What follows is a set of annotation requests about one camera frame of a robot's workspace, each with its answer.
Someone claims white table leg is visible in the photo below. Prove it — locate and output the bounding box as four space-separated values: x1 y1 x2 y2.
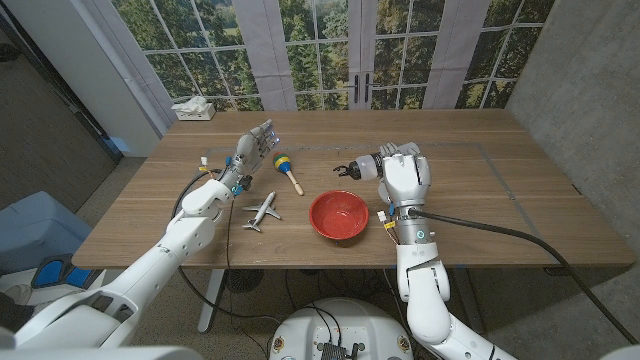
197 268 226 334

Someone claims printed window backdrop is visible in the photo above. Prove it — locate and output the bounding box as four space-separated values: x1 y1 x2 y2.
82 0 556 112

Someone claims colourful striped wooden maraca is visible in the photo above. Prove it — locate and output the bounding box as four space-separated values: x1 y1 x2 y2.
272 152 305 197

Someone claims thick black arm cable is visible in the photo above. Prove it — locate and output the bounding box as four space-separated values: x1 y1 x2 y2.
169 168 284 324
409 208 640 346

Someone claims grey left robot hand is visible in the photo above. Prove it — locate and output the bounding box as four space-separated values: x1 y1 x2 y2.
218 118 280 196

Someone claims white sneaker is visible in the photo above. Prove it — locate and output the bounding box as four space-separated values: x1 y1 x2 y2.
0 283 31 304

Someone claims white toy airplane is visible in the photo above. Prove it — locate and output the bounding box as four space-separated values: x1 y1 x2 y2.
241 191 282 233

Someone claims red bowl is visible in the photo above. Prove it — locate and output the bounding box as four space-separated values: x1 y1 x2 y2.
308 189 370 241

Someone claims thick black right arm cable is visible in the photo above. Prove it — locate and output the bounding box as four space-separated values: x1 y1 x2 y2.
409 208 640 346

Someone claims blue and black pedal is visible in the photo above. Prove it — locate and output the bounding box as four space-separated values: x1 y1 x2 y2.
30 253 96 290

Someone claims round black fan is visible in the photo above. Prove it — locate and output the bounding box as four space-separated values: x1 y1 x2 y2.
223 268 265 294

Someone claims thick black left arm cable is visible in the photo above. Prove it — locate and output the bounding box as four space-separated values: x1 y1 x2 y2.
169 168 284 324

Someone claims blue storage bin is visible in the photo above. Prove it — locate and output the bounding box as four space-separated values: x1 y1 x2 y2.
0 191 94 274

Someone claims white tissue box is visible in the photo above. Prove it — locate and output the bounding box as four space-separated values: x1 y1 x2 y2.
170 96 217 122

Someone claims grey table leg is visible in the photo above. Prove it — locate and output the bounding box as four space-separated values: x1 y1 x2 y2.
451 267 486 335

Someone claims white oil cruet black pump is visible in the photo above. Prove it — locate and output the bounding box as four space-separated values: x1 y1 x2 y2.
333 153 389 182

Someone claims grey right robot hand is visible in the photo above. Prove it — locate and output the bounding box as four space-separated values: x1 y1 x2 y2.
377 141 432 221

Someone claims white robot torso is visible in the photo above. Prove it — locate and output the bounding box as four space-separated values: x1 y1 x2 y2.
268 298 414 360

